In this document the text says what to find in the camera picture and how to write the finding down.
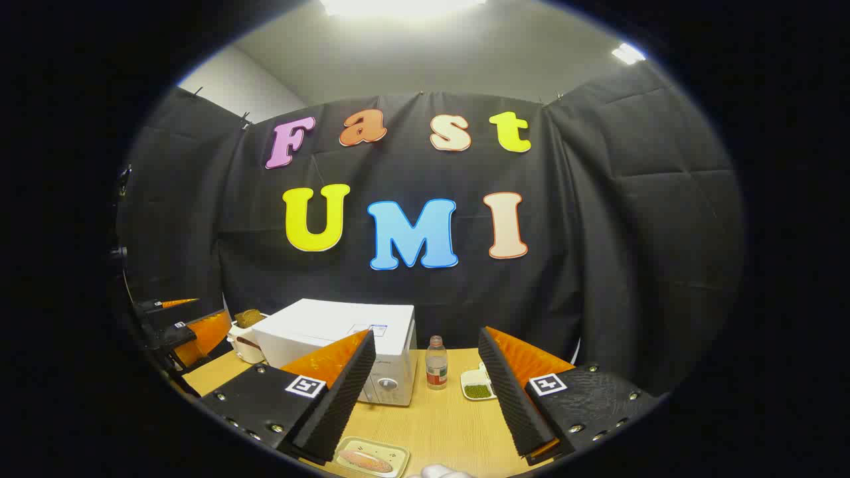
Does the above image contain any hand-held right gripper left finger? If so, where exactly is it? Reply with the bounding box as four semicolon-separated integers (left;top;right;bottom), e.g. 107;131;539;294
199;330;377;465

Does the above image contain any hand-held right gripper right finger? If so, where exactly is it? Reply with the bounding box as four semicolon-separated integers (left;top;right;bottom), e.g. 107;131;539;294
478;326;665;465

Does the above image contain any white microwave oven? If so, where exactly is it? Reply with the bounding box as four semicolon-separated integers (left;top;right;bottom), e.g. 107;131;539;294
251;299;418;407

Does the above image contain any bread roll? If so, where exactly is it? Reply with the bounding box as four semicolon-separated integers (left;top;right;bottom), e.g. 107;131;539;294
342;449;394;473

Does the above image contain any white divided dish of beans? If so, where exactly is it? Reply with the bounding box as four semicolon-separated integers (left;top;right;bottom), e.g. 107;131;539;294
461;362;497;401

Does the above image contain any white toaster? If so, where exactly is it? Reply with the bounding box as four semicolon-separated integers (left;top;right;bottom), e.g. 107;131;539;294
228;321;270;364

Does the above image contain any clear bottle with red label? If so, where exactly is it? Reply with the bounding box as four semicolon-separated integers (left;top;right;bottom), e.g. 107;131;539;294
425;335;449;390

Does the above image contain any pale green square tray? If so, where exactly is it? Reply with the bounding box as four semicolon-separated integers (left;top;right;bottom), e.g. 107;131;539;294
334;436;410;478

